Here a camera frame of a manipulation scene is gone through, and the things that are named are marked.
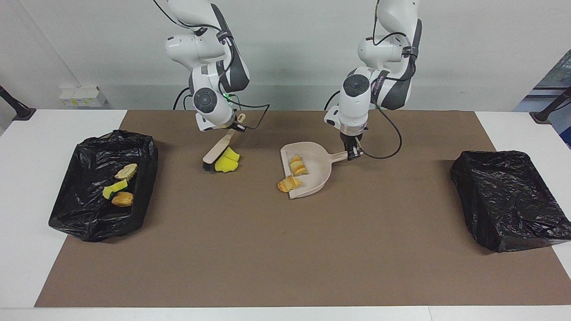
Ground pale bread piece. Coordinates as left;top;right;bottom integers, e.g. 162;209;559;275
289;155;309;177

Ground white wall socket box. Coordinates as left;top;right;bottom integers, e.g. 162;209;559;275
59;86;108;107

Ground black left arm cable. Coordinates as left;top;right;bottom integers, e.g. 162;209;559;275
357;0;423;160

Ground beige hand brush black bristles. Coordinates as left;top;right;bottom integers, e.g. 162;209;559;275
203;113;246;173

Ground brown table mat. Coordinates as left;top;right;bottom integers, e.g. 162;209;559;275
35;110;571;308

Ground black bag lined bin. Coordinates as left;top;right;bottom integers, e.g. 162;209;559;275
48;130;158;243
450;150;571;253

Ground black base cable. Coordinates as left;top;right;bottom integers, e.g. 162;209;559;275
323;91;342;111
173;87;193;111

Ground black stand foot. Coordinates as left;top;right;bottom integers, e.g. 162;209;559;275
0;86;36;121
530;87;571;124

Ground notched yellow sponge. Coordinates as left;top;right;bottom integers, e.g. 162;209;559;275
103;180;129;200

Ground small striped croissant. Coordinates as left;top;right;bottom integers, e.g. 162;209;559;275
115;164;138;181

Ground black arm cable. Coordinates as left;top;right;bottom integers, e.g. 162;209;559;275
357;0;423;160
152;0;271;131

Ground beige plastic dustpan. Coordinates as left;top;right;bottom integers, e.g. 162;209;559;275
280;142;348;199

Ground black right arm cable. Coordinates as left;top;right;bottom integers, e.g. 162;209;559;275
152;0;271;131

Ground large striped croissant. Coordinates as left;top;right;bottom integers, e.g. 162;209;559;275
277;175;303;193

